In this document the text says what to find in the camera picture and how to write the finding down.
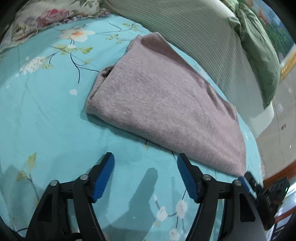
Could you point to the floral print small pillow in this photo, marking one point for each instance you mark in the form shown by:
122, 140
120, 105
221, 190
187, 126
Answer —
36, 16

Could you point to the dark green cushion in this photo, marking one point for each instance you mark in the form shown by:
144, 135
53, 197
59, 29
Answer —
258, 47

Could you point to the green striped pillow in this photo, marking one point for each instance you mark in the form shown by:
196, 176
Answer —
202, 30

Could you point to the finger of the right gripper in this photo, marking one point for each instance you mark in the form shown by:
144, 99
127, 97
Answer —
251, 180
245, 184

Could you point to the mauve fleece sweater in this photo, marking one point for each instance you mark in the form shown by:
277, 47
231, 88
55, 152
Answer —
154, 93

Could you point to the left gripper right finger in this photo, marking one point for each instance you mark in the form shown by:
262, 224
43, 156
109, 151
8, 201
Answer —
240, 219

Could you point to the framed landscape painting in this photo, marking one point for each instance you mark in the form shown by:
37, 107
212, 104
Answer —
281, 39

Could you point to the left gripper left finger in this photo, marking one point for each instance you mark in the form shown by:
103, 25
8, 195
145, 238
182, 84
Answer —
51, 221

